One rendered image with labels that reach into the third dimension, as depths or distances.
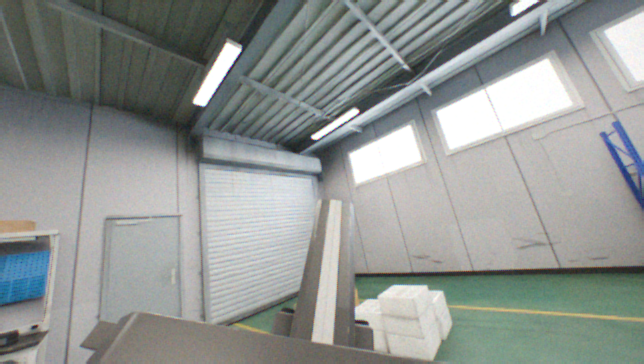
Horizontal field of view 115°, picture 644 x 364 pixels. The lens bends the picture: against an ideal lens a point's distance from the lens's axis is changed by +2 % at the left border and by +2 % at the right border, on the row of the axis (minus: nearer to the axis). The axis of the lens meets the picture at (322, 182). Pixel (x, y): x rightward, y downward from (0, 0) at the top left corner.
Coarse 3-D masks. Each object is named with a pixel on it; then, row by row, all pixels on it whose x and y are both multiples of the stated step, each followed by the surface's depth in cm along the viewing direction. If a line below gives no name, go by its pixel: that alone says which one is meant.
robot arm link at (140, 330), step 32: (128, 320) 5; (160, 320) 5; (192, 320) 5; (96, 352) 5; (128, 352) 4; (160, 352) 4; (192, 352) 4; (224, 352) 4; (256, 352) 5; (288, 352) 5; (320, 352) 5; (352, 352) 5
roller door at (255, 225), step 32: (224, 192) 448; (256, 192) 501; (288, 192) 568; (224, 224) 427; (256, 224) 476; (288, 224) 537; (224, 256) 411; (256, 256) 454; (288, 256) 510; (224, 288) 392; (256, 288) 434; (288, 288) 485; (224, 320) 378
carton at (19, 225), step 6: (0, 222) 227; (6, 222) 230; (12, 222) 232; (18, 222) 235; (24, 222) 237; (30, 222) 246; (0, 228) 226; (6, 228) 228; (12, 228) 231; (18, 228) 233; (24, 228) 236; (30, 228) 247
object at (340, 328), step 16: (336, 208) 10; (352, 208) 10; (336, 224) 9; (352, 224) 9; (336, 240) 8; (352, 240) 8; (336, 256) 8; (352, 256) 8; (336, 272) 7; (352, 272) 7; (336, 288) 7; (352, 288) 7; (336, 304) 6; (352, 304) 6; (336, 320) 6; (352, 320) 6; (336, 336) 6; (352, 336) 6; (368, 336) 6
